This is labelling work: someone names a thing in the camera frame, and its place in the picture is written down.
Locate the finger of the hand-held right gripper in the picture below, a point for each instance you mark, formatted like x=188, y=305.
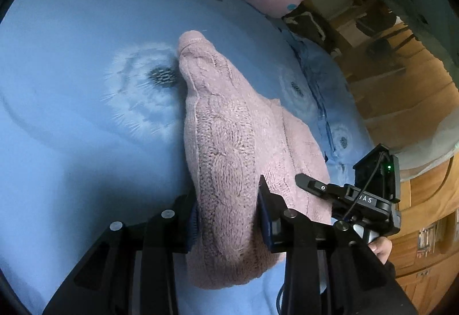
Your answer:
x=315, y=186

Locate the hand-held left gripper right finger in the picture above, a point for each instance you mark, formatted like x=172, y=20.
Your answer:
x=264, y=222

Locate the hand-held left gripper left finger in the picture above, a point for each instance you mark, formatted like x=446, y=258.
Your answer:
x=193, y=225

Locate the pink knitted sweater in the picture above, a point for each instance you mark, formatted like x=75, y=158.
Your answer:
x=229, y=128

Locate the person's right forearm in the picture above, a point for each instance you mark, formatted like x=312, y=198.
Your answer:
x=390, y=270

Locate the person's right hand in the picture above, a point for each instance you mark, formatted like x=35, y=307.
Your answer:
x=382, y=250

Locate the wooden cabinet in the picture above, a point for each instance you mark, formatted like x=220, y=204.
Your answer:
x=426, y=247

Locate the white translucent cloth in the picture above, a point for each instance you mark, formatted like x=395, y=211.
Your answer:
x=430, y=150

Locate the blue dandelion print bed sheet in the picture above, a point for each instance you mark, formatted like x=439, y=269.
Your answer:
x=71, y=121

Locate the dark chair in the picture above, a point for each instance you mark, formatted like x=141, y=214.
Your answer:
x=382, y=39

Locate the dark cloth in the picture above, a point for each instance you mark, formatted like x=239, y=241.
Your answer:
x=304, y=24

